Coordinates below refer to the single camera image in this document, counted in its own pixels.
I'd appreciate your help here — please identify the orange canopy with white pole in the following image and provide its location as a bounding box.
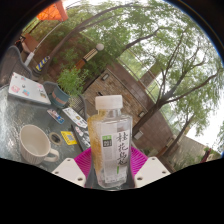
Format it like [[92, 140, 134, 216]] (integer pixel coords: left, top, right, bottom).
[[23, 0, 69, 67]]

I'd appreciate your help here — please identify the white ribbed mug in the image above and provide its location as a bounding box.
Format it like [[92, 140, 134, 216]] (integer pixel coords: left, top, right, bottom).
[[18, 124, 60, 166]]

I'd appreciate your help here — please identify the green plant in teal pot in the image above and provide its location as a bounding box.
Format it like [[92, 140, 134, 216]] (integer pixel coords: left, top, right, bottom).
[[49, 66, 90, 108]]

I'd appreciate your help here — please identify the silver laptop with stickers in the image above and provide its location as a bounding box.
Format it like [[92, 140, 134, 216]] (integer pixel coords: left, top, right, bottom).
[[8, 72, 52, 106]]

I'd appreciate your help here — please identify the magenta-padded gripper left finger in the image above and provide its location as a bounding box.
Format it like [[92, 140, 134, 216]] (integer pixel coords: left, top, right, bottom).
[[51, 147, 98, 190]]

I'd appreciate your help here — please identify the tall green tree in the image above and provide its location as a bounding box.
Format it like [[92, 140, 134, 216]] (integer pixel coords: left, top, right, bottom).
[[33, 0, 168, 78], [131, 13, 224, 134], [163, 89, 224, 158]]

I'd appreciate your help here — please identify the white printed booklet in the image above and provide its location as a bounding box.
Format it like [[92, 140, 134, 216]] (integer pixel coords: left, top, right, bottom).
[[62, 107, 89, 129]]

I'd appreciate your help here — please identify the blue card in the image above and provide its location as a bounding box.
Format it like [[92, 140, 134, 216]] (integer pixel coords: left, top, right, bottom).
[[46, 108, 66, 125]]

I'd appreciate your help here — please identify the globe lamp post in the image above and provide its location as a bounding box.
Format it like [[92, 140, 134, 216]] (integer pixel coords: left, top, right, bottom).
[[74, 43, 105, 71]]

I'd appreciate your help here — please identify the blue yellow striped post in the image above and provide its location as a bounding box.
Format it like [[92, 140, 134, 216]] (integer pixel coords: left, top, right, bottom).
[[34, 55, 51, 72]]

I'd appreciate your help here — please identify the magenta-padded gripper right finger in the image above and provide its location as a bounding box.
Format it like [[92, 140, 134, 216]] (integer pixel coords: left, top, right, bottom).
[[126, 146, 172, 189]]

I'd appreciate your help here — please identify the black laptop with stickers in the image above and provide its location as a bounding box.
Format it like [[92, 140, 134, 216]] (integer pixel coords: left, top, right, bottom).
[[70, 123, 92, 153]]

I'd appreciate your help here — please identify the folded maroon umbrella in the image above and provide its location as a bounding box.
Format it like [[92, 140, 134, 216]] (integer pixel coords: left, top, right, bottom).
[[199, 147, 213, 164]]

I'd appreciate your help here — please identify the clear white-capped drink bottle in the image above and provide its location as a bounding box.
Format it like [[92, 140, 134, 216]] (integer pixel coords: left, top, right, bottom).
[[87, 94, 134, 189]]

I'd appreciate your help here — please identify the yellow card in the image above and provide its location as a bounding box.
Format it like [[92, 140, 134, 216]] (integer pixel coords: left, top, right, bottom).
[[60, 130, 78, 146]]

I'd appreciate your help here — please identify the grey wall box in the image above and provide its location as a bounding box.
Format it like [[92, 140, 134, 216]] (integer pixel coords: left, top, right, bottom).
[[133, 130, 144, 141]]

